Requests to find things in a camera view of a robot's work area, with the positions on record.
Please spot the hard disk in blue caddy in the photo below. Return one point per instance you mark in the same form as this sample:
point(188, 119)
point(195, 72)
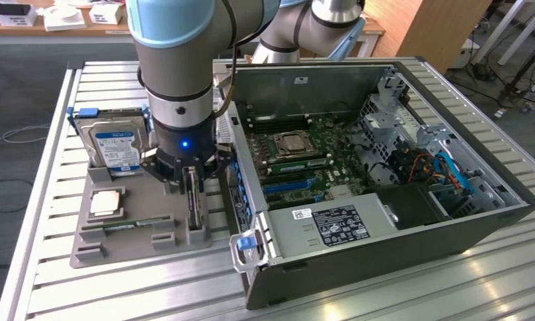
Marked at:
point(111, 147)

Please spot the blue expansion slot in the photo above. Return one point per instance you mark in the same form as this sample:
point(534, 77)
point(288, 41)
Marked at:
point(289, 186)

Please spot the white cardboard box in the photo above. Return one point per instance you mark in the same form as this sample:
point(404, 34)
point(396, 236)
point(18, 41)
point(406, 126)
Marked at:
point(17, 20)

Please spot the black open PC case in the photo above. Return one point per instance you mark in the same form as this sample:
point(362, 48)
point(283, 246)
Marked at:
point(383, 267)

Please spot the black flat device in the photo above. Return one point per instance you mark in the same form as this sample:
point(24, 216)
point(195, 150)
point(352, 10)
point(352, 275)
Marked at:
point(8, 8)

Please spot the green RAM stick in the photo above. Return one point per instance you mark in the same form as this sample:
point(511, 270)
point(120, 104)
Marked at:
point(299, 166)
point(124, 226)

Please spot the silver metal disk bay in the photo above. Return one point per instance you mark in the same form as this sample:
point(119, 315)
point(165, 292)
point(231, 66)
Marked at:
point(383, 123)

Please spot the CPU with paste residue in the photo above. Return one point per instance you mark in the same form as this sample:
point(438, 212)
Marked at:
point(296, 142)

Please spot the grey power supply unit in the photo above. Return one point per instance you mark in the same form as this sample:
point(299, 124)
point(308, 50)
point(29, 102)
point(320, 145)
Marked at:
point(293, 234)

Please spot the white round object on box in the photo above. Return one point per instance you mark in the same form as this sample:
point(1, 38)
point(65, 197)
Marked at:
point(64, 20)

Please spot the graphics card with metal bracket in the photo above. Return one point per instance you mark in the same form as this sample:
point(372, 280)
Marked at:
point(195, 200)

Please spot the small white printed box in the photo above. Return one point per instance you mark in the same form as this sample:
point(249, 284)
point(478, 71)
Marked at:
point(107, 15)

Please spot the loose CPU silver lid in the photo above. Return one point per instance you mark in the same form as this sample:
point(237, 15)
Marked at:
point(104, 204)

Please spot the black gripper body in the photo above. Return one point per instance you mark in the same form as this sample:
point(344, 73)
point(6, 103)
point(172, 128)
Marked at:
point(183, 137)

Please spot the metal CPU socket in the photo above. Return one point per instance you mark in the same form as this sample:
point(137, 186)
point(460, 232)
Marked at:
point(296, 143)

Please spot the white table frame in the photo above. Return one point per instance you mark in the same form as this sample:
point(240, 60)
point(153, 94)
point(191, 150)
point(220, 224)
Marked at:
point(504, 57)

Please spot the green motherboard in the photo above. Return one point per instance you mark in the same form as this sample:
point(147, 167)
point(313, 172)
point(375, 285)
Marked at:
point(339, 160)

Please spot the grey parts rack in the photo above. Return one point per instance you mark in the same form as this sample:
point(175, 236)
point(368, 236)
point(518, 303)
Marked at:
point(147, 214)

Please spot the black stand with casters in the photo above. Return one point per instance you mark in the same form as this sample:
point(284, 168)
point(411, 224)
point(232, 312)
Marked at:
point(515, 95)

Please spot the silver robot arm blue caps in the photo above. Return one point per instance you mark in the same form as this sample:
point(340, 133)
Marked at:
point(177, 67)

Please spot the long black expansion slot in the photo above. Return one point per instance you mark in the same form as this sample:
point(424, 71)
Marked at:
point(285, 179)

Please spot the wooden cabinet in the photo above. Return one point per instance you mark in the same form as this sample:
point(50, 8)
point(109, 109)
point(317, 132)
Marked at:
point(428, 30)

